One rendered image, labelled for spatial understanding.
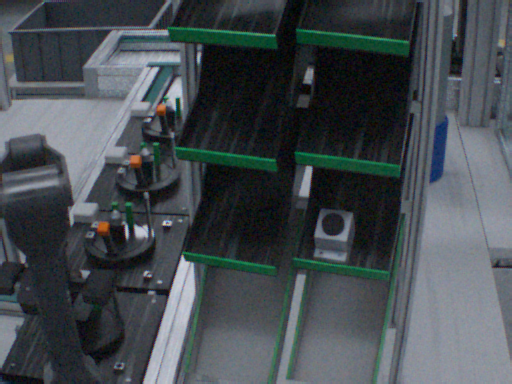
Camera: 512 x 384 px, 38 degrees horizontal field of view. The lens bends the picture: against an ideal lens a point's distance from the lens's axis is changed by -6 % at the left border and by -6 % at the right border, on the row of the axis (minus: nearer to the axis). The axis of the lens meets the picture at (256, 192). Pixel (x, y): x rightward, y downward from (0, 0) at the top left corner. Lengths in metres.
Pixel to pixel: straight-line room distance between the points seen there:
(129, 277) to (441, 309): 0.60
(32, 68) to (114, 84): 0.91
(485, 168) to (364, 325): 0.95
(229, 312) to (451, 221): 0.76
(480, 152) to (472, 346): 0.78
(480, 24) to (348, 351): 1.19
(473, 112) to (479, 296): 0.78
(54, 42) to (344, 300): 2.20
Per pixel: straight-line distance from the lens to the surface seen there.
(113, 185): 1.71
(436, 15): 1.01
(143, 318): 1.33
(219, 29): 0.93
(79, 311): 1.25
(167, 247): 1.49
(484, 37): 2.15
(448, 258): 1.68
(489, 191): 1.94
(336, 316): 1.18
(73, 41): 3.13
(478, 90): 2.20
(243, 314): 1.18
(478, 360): 1.44
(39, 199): 0.78
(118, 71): 2.36
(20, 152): 0.86
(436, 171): 1.93
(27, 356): 1.30
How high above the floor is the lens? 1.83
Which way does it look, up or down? 31 degrees down
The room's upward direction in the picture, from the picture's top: 1 degrees counter-clockwise
